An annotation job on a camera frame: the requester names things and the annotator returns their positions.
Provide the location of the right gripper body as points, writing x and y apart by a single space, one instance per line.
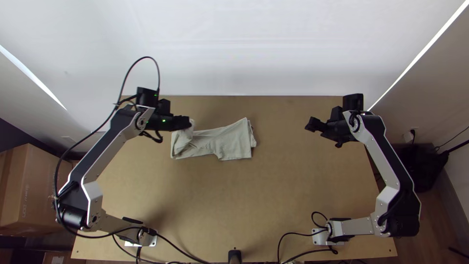
337 130

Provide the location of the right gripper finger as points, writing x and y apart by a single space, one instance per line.
314 124

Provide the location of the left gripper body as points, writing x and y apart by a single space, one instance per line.
179 123

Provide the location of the white t-shirt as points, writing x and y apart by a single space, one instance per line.
220 143

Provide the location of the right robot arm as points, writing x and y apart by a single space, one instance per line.
383 165

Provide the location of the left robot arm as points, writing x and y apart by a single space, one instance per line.
106 150

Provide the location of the black bag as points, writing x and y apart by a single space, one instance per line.
421 167

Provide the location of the brown cardboard box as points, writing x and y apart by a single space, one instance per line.
29 187

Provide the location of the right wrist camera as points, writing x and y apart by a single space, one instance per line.
337 113

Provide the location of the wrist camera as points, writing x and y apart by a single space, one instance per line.
165 106
337 113

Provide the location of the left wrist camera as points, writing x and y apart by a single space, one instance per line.
165 106

